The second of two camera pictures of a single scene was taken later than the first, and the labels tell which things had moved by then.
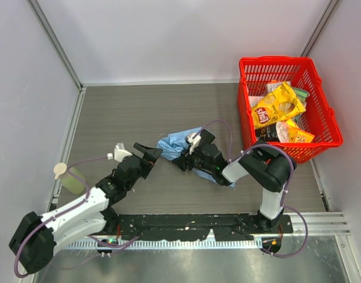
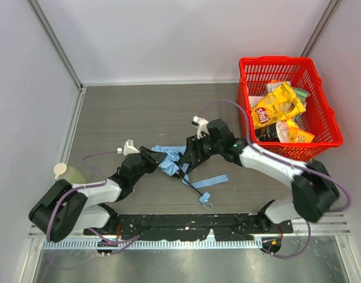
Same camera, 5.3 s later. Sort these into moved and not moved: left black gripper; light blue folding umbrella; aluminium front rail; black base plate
Moved: light blue folding umbrella
Not moved: left black gripper; black base plate; aluminium front rail
